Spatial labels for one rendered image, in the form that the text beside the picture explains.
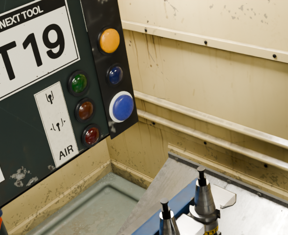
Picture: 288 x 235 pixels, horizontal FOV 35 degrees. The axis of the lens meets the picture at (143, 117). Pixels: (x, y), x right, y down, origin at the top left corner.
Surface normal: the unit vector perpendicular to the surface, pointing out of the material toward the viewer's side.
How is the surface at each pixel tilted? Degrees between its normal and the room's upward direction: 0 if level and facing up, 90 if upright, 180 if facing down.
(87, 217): 0
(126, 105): 87
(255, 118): 90
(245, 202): 24
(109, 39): 87
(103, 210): 0
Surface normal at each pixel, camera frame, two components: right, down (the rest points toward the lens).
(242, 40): -0.68, 0.47
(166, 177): -0.41, -0.58
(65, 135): 0.72, 0.27
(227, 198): -0.15, -0.84
